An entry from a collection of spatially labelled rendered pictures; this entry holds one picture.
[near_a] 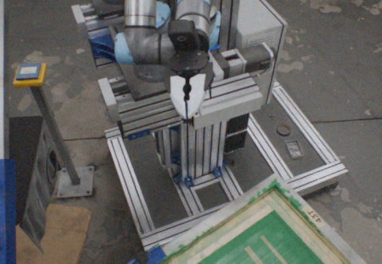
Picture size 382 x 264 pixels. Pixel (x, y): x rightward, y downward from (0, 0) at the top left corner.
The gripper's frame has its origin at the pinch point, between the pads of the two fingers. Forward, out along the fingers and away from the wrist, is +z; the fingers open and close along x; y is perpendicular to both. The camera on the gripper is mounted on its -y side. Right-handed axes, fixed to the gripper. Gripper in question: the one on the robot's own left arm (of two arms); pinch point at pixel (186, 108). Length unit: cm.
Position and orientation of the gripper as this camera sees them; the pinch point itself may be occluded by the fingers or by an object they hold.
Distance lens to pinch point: 63.8
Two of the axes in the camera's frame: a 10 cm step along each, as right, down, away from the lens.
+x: -9.9, 0.6, 1.2
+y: 1.3, 6.5, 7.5
